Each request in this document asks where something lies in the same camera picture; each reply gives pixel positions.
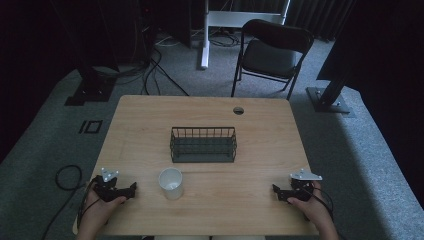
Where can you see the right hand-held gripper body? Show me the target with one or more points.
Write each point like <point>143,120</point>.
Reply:
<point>300,191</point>

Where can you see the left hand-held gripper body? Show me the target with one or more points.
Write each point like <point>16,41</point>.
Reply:
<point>106,190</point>

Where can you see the person's left hand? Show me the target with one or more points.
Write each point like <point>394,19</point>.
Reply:
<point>100,211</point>

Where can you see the person's right hand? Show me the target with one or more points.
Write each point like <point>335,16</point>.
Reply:
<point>313,210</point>

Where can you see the white cup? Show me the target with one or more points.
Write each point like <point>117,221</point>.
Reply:
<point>170,184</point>

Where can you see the black metal stand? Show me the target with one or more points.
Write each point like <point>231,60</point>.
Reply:
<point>328,100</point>
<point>91,88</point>

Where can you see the black folding chair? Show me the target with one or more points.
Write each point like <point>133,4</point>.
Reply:
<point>268,58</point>

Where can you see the dark curtain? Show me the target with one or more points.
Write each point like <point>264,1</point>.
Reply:
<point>316,15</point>

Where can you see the white desk frame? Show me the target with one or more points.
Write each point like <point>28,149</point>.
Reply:
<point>205,40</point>

